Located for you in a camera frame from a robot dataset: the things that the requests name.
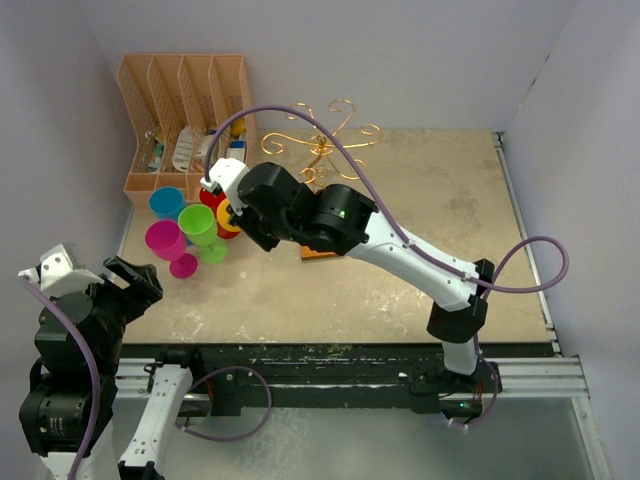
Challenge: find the orange plastic wine glass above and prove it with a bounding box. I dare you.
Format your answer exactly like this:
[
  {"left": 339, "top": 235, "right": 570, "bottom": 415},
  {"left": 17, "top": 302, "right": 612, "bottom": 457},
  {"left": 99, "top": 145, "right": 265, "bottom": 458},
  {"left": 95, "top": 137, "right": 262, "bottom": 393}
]
[{"left": 215, "top": 198, "right": 241, "bottom": 239}]

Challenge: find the pink plastic wine glass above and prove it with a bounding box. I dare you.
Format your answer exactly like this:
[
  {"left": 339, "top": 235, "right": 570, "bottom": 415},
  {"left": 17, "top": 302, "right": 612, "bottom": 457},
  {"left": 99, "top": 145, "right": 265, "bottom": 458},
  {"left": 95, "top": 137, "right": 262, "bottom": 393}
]
[{"left": 144, "top": 219, "right": 198, "bottom": 279}]

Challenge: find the red plastic wine glass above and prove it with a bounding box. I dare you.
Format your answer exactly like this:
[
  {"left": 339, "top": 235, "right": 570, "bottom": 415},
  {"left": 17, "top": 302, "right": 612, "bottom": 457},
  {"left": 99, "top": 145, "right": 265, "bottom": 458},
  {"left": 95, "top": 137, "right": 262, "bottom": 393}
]
[{"left": 199, "top": 188, "right": 240, "bottom": 240}]

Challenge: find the green plastic wine glass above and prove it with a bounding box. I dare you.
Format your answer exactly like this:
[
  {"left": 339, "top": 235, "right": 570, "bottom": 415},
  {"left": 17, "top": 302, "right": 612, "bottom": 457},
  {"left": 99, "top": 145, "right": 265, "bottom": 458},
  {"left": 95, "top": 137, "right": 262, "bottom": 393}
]
[{"left": 178, "top": 204, "right": 227, "bottom": 264}]

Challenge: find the blue plastic wine glass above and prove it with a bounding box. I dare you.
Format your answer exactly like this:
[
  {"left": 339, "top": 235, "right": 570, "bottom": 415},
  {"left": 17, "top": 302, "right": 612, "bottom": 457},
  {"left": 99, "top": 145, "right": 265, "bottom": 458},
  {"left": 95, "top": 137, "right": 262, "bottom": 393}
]
[{"left": 148, "top": 186, "right": 186, "bottom": 221}]

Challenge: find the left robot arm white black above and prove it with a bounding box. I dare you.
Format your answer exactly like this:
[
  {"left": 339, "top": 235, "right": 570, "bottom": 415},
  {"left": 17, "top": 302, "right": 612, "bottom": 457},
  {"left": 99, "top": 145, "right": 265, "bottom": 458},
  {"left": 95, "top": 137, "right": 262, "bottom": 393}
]
[{"left": 18, "top": 253, "right": 206, "bottom": 479}]

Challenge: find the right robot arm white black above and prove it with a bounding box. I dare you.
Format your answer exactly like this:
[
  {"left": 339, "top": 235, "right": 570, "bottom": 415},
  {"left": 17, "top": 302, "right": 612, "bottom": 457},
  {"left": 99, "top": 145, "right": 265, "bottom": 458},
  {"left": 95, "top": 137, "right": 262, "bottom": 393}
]
[{"left": 223, "top": 162, "right": 494, "bottom": 391}]

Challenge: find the wooden rack base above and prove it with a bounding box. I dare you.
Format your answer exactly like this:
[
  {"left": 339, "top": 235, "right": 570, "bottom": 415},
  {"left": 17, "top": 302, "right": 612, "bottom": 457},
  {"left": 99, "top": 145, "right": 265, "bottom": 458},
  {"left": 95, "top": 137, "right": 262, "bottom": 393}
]
[{"left": 300, "top": 246, "right": 337, "bottom": 262}]

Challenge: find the white blue box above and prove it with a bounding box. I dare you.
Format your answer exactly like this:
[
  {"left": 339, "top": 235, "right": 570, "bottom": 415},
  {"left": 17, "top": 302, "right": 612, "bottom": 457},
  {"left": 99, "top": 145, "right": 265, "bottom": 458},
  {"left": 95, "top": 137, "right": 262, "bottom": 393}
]
[{"left": 226, "top": 140, "right": 247, "bottom": 163}]

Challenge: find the yellow object in organizer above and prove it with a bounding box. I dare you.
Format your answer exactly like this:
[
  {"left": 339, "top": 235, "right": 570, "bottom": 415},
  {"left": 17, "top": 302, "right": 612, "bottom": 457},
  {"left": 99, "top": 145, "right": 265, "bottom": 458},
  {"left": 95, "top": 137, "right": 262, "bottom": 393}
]
[{"left": 231, "top": 118, "right": 246, "bottom": 137}]

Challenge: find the white medicine box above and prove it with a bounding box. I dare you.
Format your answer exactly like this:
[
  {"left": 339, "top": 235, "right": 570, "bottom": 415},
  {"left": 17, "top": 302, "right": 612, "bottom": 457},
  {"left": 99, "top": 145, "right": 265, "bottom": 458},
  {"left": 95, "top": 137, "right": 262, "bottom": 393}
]
[{"left": 193, "top": 135, "right": 213, "bottom": 171}]

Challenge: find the white blister pack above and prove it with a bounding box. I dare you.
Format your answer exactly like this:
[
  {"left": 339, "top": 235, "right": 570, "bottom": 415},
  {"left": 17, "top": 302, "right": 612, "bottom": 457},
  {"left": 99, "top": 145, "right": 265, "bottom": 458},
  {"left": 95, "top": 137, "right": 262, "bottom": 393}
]
[{"left": 171, "top": 125, "right": 193, "bottom": 173}]

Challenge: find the peach plastic file organizer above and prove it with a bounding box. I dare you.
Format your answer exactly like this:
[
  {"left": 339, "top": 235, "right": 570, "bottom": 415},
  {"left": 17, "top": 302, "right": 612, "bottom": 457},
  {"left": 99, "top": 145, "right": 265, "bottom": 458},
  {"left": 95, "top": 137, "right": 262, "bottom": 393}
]
[{"left": 117, "top": 54, "right": 253, "bottom": 210}]

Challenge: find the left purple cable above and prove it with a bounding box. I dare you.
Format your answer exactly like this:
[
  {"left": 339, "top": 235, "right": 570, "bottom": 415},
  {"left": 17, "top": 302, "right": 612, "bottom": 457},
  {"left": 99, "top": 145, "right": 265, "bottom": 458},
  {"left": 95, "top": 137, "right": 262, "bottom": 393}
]
[{"left": 19, "top": 279, "right": 101, "bottom": 480}]

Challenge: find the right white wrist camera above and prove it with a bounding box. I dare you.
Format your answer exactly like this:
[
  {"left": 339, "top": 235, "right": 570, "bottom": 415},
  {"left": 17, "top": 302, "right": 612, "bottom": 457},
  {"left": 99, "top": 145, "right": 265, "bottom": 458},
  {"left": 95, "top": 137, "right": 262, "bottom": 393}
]
[{"left": 200, "top": 158, "right": 250, "bottom": 215}]

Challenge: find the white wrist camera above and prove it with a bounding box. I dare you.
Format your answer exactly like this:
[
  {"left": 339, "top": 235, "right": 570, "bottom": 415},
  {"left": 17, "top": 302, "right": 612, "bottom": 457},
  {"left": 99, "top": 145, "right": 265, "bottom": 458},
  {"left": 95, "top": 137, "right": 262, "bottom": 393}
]
[
  {"left": 18, "top": 243, "right": 105, "bottom": 298},
  {"left": 200, "top": 158, "right": 250, "bottom": 215}
]

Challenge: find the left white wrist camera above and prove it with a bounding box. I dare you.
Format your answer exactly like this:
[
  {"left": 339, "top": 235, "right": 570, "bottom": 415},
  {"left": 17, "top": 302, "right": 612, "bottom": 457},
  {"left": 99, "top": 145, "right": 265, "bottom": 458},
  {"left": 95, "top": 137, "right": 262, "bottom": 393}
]
[{"left": 18, "top": 243, "right": 105, "bottom": 298}]

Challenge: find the gold wire glass rack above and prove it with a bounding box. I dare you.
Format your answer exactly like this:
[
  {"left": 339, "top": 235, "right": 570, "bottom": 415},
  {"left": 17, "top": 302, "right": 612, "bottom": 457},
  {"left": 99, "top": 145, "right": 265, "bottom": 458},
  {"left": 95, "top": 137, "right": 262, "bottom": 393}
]
[{"left": 260, "top": 99, "right": 382, "bottom": 189}]

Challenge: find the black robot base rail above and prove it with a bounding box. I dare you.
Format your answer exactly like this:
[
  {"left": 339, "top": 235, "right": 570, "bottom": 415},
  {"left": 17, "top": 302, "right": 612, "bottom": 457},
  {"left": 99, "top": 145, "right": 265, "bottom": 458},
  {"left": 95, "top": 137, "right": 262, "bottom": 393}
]
[{"left": 109, "top": 342, "right": 506, "bottom": 419}]

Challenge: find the aluminium frame rail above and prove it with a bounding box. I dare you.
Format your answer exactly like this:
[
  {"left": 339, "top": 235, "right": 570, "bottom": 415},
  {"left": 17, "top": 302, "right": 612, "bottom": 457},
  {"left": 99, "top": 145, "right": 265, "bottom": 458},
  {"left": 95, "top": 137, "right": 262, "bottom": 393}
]
[{"left": 492, "top": 130, "right": 611, "bottom": 480}]

